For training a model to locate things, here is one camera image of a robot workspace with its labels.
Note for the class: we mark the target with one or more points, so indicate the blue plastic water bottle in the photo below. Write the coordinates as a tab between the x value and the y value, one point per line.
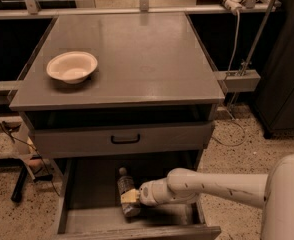
126	183

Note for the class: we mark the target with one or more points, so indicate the grey metal left bracket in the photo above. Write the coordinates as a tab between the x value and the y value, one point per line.
8	90

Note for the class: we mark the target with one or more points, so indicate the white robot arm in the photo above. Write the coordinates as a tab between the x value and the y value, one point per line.
272	193

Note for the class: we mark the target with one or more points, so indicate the open grey middle drawer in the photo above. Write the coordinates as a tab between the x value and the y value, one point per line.
90	209

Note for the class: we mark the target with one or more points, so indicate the white paper bowl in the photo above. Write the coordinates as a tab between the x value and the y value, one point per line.
72	67

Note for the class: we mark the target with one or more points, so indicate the grey metal side bracket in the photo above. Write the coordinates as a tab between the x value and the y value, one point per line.
234	83

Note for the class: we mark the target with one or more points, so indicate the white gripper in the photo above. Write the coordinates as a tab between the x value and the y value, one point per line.
148	193

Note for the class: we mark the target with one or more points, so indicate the grey drawer cabinet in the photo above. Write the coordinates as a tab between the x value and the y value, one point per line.
151	70

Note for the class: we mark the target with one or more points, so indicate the closed grey upper drawer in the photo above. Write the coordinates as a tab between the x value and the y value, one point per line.
95	141

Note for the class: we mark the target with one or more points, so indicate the diagonal metal rod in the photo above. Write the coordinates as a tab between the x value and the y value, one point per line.
251	4

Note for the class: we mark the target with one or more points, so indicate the black drawer handle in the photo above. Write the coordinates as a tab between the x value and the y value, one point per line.
120	140

